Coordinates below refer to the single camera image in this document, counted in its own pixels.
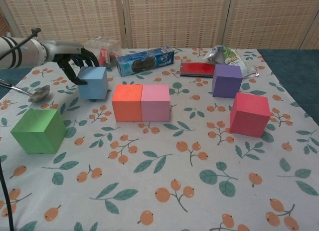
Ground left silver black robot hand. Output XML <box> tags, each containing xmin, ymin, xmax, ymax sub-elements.
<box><xmin>41</xmin><ymin>40</ymin><xmax>100</xmax><ymax>86</ymax></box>

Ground light blue foam block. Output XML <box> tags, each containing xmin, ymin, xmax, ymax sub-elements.
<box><xmin>78</xmin><ymin>66</ymin><xmax>109</xmax><ymax>101</ymax></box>

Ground orange foam block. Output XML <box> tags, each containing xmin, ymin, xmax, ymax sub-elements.
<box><xmin>111</xmin><ymin>84</ymin><xmax>143</xmax><ymax>123</ymax></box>

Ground green foam block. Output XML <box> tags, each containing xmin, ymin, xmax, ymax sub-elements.
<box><xmin>10</xmin><ymin>109</ymin><xmax>67</xmax><ymax>155</ymax></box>

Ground pink foam block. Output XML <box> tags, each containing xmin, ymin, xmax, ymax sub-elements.
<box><xmin>141</xmin><ymin>84</ymin><xmax>171</xmax><ymax>122</ymax></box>

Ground magenta red foam block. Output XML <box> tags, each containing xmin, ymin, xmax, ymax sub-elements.
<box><xmin>229</xmin><ymin>92</ymin><xmax>272</xmax><ymax>137</ymax></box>

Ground clear bag red contents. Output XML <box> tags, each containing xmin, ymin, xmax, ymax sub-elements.
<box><xmin>84</xmin><ymin>36</ymin><xmax>123</xmax><ymax>68</ymax></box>

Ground blue cookie box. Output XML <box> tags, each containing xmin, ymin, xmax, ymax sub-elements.
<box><xmin>116</xmin><ymin>47</ymin><xmax>175</xmax><ymax>77</ymax></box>

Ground bamboo folding screen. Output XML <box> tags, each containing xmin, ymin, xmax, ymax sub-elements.
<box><xmin>0</xmin><ymin>0</ymin><xmax>319</xmax><ymax>51</ymax></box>

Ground flat red case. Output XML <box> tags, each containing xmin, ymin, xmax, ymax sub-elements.
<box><xmin>179</xmin><ymin>62</ymin><xmax>216</xmax><ymax>78</ymax></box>

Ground purple foam block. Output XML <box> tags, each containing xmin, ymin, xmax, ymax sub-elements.
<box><xmin>212</xmin><ymin>64</ymin><xmax>244</xmax><ymax>99</ymax></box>

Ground crumpled green white snack packet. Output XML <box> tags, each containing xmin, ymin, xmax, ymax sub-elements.
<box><xmin>206</xmin><ymin>44</ymin><xmax>260</xmax><ymax>78</ymax></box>

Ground floral fruit print tablecloth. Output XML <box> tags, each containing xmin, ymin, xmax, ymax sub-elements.
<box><xmin>0</xmin><ymin>48</ymin><xmax>319</xmax><ymax>231</ymax></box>

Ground metal ladle black handle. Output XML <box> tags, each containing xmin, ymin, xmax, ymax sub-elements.
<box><xmin>0</xmin><ymin>79</ymin><xmax>51</xmax><ymax>103</ymax></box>

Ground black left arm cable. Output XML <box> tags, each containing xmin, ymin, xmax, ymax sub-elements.
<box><xmin>0</xmin><ymin>28</ymin><xmax>42</xmax><ymax>231</ymax></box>

